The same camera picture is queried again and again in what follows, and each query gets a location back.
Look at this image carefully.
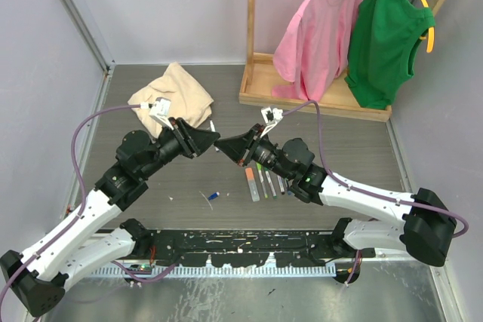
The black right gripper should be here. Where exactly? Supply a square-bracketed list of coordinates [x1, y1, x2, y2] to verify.
[215, 124, 294, 181]

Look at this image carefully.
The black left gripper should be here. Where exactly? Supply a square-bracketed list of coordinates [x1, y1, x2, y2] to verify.
[140, 117, 220, 179]

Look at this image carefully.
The white marker blue end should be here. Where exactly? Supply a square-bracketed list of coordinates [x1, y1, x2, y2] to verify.
[209, 120, 220, 153]

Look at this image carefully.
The grey highlighter orange tip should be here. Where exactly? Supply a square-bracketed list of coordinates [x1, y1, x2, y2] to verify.
[245, 167, 260, 202]

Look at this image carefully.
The white marker lime end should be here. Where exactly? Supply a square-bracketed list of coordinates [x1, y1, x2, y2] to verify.
[256, 163, 269, 199]

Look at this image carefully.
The white marker dark green end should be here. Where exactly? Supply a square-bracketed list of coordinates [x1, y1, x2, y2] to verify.
[264, 168, 277, 199]

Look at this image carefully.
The small blue pen cap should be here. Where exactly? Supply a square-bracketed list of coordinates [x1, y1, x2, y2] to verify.
[207, 192, 220, 201]

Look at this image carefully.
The white marker black end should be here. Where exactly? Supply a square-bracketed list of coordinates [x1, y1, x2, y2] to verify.
[277, 176, 286, 195]

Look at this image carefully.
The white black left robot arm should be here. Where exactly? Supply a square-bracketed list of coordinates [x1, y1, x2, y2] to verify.
[1, 118, 220, 317]

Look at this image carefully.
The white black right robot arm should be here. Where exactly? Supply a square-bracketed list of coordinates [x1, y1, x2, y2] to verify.
[215, 124, 457, 267]

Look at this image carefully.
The beige cloth bag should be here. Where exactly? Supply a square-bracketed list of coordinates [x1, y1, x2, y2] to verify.
[128, 63, 214, 128]

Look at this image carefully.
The wooden clothes rack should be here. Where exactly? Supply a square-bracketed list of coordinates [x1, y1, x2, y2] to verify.
[238, 0, 445, 124]

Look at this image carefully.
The pink t-shirt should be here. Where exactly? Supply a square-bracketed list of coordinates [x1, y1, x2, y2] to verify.
[271, 0, 362, 101]

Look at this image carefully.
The green tank top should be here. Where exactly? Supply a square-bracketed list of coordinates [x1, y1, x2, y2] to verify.
[345, 0, 435, 110]

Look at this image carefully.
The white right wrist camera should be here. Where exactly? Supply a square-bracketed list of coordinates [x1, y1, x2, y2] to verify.
[260, 106, 284, 137]

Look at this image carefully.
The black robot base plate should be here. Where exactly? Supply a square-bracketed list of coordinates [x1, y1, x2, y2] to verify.
[128, 230, 355, 268]

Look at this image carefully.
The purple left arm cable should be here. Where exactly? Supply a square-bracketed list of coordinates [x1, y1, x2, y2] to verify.
[0, 104, 152, 308]

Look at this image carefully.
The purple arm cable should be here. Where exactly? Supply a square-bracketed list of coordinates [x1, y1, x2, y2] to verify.
[281, 100, 469, 285]
[0, 104, 152, 308]

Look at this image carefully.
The aluminium frame rail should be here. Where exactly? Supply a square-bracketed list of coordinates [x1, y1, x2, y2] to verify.
[35, 0, 116, 74]

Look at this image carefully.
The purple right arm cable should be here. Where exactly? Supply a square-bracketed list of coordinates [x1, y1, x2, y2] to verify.
[281, 100, 469, 285]

